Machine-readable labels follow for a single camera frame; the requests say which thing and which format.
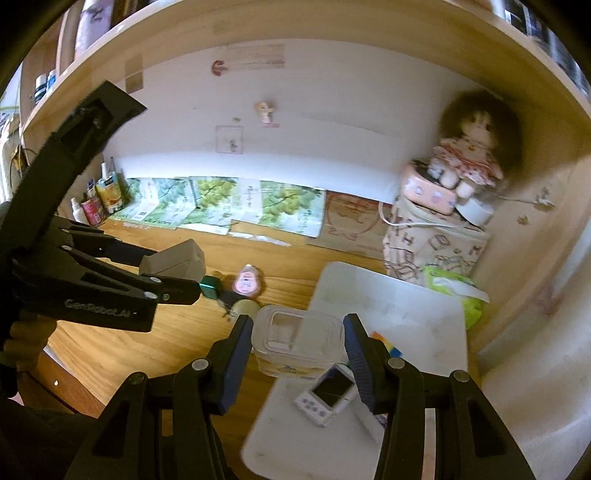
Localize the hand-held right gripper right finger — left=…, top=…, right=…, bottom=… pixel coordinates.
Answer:
left=342, top=313, right=539, bottom=480

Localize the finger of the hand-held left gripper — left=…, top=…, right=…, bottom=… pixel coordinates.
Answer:
left=60, top=217, right=160, bottom=268
left=18, top=247, right=202, bottom=306

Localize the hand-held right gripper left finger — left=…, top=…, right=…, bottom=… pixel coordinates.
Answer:
left=76, top=316, right=254, bottom=480

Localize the multicoloured puzzle cube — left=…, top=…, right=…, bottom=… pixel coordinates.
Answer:
left=372, top=331, right=403, bottom=358

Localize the green perfume bottle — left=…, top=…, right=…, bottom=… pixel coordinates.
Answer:
left=199, top=275, right=223, bottom=300

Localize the white digital timer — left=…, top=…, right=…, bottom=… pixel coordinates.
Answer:
left=294, top=363, right=358, bottom=428

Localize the clear labelled plastic box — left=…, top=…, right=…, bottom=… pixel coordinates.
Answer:
left=252, top=305, right=346, bottom=379

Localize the white plastic tray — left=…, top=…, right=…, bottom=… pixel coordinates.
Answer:
left=241, top=261, right=468, bottom=480

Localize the person's left hand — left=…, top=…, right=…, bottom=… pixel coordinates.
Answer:
left=2, top=318, right=57, bottom=367

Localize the red can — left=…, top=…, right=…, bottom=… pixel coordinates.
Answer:
left=81, top=196, right=105, bottom=226

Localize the green tissue pack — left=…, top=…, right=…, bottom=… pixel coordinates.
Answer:
left=422, top=265, right=490, bottom=328

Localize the printed fabric bag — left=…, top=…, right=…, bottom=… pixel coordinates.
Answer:
left=382, top=196, right=491, bottom=289

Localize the cat print cardboard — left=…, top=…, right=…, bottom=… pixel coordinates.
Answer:
left=318, top=191, right=393, bottom=252

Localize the clear adhesive patch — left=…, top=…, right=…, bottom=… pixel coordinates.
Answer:
left=124, top=54, right=145, bottom=93

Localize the pink spotted device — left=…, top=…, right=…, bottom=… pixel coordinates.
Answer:
left=398, top=159, right=458, bottom=215

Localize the white round device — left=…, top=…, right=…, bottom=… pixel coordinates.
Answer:
left=455, top=196, right=494, bottom=227

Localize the white lace curtain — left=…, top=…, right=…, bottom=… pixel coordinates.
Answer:
left=480, top=231, right=591, bottom=480

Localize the dark cloth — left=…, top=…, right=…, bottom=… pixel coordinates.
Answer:
left=0, top=397, right=107, bottom=480

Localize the brown haired rag doll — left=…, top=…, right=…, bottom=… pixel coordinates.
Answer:
left=427, top=90, right=525, bottom=199

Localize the pale paper strip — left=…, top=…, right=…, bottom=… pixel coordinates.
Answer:
left=226, top=44, right=286, bottom=70

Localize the wooden desk hutch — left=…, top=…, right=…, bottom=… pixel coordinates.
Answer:
left=18, top=0, right=591, bottom=370

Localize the white looped cable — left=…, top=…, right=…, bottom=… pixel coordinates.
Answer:
left=378, top=200, right=485, bottom=229

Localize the square pink wall note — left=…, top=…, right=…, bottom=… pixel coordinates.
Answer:
left=215, top=124, right=245, bottom=154

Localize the yellow bear wall sticker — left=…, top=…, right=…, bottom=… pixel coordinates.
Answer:
left=254, top=100, right=280, bottom=127

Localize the thin white cable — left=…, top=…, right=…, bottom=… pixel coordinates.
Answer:
left=496, top=191, right=557, bottom=208

